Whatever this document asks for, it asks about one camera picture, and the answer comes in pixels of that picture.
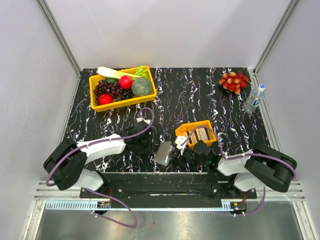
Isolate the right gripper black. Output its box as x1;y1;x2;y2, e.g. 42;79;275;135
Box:
169;145;208;167

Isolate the stack of credit cards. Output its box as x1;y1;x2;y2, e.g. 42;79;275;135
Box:
188;128;210;144

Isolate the small yellow card bin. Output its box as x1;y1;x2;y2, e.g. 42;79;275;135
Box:
175;120;217;149

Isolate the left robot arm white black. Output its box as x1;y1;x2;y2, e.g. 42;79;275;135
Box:
43;120;152;198

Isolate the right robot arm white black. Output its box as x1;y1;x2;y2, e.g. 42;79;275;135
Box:
177;140;298;198

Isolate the large yellow fruit bin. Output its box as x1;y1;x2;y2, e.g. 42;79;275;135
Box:
88;65;157;112

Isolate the dark grape bunch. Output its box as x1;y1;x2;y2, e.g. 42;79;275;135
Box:
120;89;134;101

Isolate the green melon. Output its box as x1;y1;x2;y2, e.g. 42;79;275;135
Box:
131;77;153;97

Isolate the red apple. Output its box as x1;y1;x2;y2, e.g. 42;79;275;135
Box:
98;93;114;106

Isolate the purple grape bunch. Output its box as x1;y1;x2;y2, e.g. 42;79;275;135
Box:
93;79;124;100

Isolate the red pomegranate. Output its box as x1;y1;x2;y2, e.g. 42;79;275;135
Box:
118;75;133;90

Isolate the green avocado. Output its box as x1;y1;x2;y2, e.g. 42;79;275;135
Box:
104;77;118;84

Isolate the green lettuce leaf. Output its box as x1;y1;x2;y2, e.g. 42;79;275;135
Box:
135;65;149;79

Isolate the white green leek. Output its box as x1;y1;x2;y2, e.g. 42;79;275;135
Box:
97;66;139;79

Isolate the clear water bottle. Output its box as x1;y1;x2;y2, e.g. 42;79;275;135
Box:
242;84;266;114

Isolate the red lychee bunch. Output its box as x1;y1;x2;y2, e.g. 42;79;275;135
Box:
218;71;249;95

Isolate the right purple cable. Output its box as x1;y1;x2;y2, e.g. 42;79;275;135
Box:
181;125;297;216

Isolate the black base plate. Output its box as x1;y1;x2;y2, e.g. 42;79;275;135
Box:
79;172;258;210

